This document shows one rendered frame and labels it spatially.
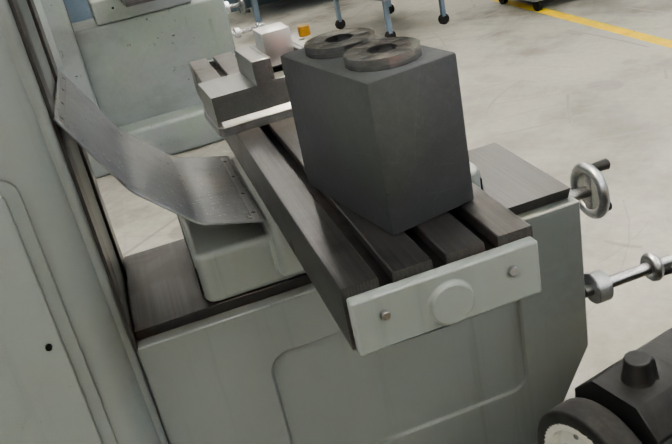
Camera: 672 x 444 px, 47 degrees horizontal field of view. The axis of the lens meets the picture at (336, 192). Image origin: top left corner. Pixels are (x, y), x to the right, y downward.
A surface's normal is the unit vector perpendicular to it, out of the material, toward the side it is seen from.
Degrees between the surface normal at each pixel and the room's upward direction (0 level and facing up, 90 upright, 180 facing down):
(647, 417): 45
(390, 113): 90
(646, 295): 0
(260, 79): 90
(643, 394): 0
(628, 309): 0
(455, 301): 90
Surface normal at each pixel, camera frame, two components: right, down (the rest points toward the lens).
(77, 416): 0.29, 0.33
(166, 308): -0.18, -0.89
